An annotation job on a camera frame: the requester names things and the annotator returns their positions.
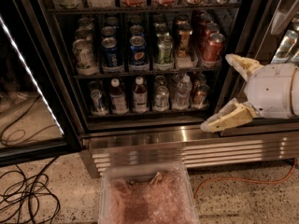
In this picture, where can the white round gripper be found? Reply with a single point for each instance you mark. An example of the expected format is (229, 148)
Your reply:
(269, 90)

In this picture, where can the blue pepsi can front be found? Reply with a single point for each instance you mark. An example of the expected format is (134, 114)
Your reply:
(138, 50)

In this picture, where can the blue pepsi can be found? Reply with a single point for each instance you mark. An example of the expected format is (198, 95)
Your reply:
(138, 50)
(136, 30)
(136, 20)

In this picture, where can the brown can bottom shelf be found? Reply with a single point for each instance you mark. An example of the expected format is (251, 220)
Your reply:
(199, 99)

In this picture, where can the red can front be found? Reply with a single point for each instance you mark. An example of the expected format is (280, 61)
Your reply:
(213, 47)

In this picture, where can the red can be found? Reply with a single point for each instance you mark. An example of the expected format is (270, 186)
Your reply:
(207, 30)
(213, 47)
(203, 20)

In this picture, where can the red can rear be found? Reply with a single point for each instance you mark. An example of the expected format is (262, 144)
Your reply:
(203, 20)

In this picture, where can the brown gold can front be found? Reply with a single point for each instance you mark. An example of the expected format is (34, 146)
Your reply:
(184, 33)

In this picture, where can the brown gold can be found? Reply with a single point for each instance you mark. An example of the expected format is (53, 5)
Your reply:
(184, 33)
(180, 19)

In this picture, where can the brown gold can rear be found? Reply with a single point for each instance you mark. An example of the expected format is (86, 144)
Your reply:
(180, 19)

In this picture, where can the stainless steel fridge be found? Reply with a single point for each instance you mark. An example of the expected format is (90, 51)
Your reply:
(132, 138)

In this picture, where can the blue pepsi can rear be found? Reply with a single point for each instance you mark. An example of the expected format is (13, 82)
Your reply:
(136, 20)

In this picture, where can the blue can front left column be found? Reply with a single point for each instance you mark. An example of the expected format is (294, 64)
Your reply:
(110, 51)

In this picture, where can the blue can column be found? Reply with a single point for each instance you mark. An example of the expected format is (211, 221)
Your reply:
(112, 21)
(108, 31)
(110, 51)

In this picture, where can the blue can rear left column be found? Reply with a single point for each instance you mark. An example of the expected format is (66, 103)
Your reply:
(112, 21)

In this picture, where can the white green can front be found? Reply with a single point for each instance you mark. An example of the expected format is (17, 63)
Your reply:
(83, 51)

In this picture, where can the white green can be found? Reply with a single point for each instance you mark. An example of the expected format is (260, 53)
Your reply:
(86, 23)
(82, 33)
(83, 51)

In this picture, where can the white green can rear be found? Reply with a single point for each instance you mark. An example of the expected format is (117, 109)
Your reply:
(86, 23)

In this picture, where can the open glass fridge door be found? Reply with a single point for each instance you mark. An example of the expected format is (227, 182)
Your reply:
(38, 115)

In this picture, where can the clear water bottle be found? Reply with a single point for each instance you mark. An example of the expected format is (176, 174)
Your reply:
(182, 95)

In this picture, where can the closed right glass door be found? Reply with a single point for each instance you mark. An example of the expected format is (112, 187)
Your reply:
(268, 37)

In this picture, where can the brown drink bottle right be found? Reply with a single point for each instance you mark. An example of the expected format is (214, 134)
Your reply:
(140, 96)

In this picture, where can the brown drink bottle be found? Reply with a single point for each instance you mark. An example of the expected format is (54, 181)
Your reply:
(118, 98)
(140, 96)

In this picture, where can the brown drink bottle left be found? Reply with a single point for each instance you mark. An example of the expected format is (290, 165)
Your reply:
(118, 98)

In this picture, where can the pink bubble wrap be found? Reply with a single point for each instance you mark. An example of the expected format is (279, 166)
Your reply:
(159, 201)

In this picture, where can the clear plastic bin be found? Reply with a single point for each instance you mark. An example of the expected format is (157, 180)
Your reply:
(141, 173)

